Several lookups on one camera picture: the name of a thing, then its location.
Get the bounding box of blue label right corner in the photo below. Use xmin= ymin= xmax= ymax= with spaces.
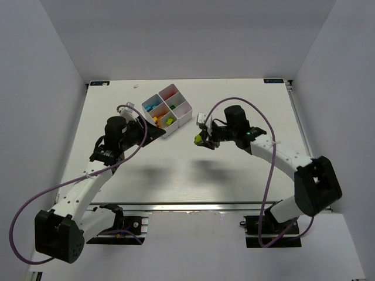
xmin=263 ymin=78 xmax=284 ymax=84

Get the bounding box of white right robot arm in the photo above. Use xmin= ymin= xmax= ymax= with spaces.
xmin=194 ymin=105 xmax=342 ymax=224

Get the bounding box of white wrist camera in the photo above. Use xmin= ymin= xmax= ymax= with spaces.
xmin=196 ymin=112 xmax=212 ymax=135
xmin=116 ymin=102 xmax=137 ymax=122

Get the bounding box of blue label left corner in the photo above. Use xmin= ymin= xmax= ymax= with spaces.
xmin=89 ymin=81 xmax=110 ymax=87

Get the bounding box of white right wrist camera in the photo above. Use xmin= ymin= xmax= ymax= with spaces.
xmin=196 ymin=112 xmax=212 ymax=135

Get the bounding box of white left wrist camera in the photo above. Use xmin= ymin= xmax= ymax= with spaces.
xmin=116 ymin=102 xmax=137 ymax=122

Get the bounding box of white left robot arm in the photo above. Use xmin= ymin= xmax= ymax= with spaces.
xmin=35 ymin=116 xmax=166 ymax=263

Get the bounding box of white four-compartment container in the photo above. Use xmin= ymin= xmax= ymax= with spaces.
xmin=141 ymin=84 xmax=193 ymax=138

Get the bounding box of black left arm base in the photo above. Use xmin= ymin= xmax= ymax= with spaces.
xmin=86 ymin=204 xmax=148 ymax=245

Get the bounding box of blue label corner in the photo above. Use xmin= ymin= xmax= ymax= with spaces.
xmin=263 ymin=78 xmax=284 ymax=84
xmin=89 ymin=81 xmax=110 ymax=87

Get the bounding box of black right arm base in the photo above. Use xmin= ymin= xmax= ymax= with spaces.
xmin=239 ymin=215 xmax=302 ymax=249

